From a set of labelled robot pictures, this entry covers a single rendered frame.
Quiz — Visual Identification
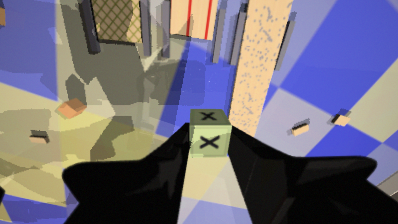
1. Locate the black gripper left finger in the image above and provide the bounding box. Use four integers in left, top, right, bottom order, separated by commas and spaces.
62, 122, 190, 224

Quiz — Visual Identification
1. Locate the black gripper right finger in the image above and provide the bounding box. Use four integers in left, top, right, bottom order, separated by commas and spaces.
228, 125, 378, 224

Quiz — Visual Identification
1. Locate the pale green cube with black x marks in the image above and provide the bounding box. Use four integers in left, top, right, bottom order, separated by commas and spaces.
189, 109, 232, 158

